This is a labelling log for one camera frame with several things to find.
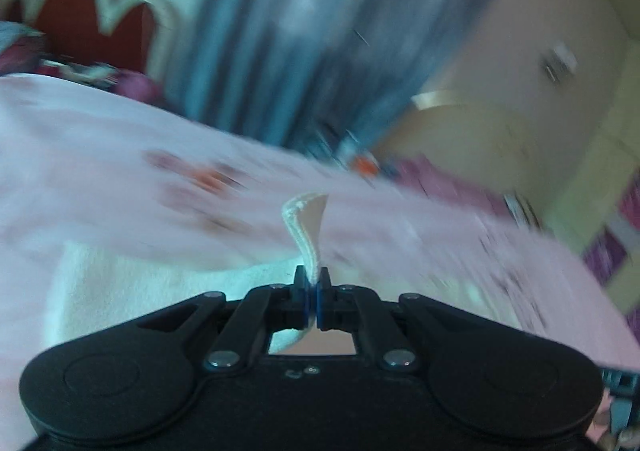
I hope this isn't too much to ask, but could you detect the cream arched headboard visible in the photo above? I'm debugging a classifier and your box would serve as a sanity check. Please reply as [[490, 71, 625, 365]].
[[375, 88, 551, 222]]

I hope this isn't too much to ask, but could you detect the purple crumpled cloth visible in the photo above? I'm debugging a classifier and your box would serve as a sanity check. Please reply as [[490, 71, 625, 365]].
[[112, 68, 166, 104]]

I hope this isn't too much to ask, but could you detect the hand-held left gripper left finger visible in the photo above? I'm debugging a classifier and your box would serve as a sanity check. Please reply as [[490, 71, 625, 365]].
[[137, 265, 312, 377]]

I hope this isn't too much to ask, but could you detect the purple pillow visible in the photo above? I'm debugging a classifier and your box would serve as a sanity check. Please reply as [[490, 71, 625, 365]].
[[395, 156, 511, 217]]

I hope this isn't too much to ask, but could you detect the multicoloured crumpled cloth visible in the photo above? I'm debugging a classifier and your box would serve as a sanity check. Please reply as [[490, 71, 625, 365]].
[[0, 21, 118, 87]]

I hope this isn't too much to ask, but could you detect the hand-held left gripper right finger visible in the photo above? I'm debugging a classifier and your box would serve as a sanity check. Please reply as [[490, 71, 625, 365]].
[[312, 267, 468, 373]]

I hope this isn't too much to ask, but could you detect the purple wall poster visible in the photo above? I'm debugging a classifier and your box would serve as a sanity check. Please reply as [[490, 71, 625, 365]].
[[617, 178, 640, 237], [582, 226, 628, 289]]

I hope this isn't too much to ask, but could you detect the blue curtain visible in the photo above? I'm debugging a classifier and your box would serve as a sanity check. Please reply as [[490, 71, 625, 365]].
[[170, 0, 521, 157]]

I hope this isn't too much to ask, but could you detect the pink floral bedsheet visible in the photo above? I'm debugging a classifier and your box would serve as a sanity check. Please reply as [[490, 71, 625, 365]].
[[0, 74, 640, 451]]

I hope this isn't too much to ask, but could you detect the white knit garment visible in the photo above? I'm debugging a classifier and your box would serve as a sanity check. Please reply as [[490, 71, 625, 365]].
[[50, 192, 331, 372]]

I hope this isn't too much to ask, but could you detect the cream wardrobe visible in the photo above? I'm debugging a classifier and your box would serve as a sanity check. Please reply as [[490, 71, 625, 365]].
[[545, 26, 640, 317]]

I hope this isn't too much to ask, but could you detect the wall lamp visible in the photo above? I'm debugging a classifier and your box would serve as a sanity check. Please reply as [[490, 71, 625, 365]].
[[540, 44, 581, 82]]

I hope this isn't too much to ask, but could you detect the red headboard with white frame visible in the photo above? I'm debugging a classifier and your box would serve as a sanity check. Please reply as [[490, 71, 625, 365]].
[[0, 0, 181, 82]]

